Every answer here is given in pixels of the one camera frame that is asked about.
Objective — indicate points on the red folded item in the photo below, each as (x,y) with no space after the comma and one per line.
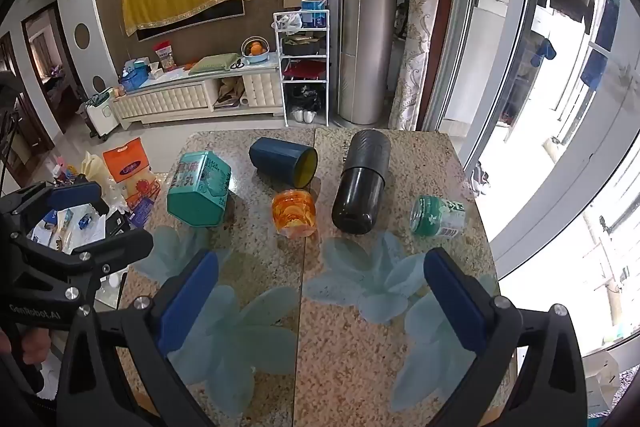
(305,69)

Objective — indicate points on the white wheeled appliance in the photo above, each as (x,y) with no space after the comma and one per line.
(100,112)

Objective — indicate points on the teal hexagonal tin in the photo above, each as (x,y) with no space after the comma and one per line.
(199,189)

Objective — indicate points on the white shelf rack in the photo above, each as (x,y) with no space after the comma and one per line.
(302,72)

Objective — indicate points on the black television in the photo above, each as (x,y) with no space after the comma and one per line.
(200,18)

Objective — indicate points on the black insulated cup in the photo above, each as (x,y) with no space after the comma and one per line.
(360,184)

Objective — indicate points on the grey slippers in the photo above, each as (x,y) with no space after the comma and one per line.
(480,178)

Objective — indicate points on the blue plastic basket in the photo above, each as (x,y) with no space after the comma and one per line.
(133,80)

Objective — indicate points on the patterned beige curtain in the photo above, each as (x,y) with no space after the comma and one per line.
(424,17)

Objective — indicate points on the brown wooden door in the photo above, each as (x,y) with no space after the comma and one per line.
(17,102)

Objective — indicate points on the dark blue cup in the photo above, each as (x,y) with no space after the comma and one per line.
(280,161)

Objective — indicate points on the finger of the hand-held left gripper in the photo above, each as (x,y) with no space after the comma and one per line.
(117,246)
(75,194)

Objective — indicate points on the orange printed bag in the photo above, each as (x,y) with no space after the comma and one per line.
(131,166)

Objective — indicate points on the red lidded snack jar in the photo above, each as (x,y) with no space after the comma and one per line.
(165,55)

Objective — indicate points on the person's left hand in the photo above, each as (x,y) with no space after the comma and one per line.
(34,344)

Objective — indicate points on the orange glass cup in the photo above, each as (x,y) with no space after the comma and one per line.
(294,213)

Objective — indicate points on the white plastic bag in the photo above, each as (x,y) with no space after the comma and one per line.
(287,22)

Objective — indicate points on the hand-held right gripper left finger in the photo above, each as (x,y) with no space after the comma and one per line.
(191,299)

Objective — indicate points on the green and white can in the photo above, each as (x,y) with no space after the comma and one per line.
(439,217)

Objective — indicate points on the pair of white shoes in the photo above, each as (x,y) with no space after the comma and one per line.
(304,115)

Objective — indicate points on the blue hanging towel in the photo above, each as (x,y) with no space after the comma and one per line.
(595,71)

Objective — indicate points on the pale yellow bag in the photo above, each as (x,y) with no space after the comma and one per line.
(95,167)

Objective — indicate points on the blue bowl of oranges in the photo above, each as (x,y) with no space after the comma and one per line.
(255,52)

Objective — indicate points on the white television cabinet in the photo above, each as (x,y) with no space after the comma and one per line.
(200,96)

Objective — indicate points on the silver tower air conditioner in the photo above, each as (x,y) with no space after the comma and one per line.
(369,17)

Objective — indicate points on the blue hanging garment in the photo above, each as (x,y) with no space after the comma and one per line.
(545,51)

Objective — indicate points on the green cushion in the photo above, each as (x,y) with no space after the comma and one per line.
(215,63)

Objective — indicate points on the blue printed box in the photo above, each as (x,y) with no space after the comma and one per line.
(315,13)

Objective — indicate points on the white cardboard box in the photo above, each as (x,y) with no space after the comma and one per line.
(600,382)

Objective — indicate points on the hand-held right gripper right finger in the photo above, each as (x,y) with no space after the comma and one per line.
(454,299)

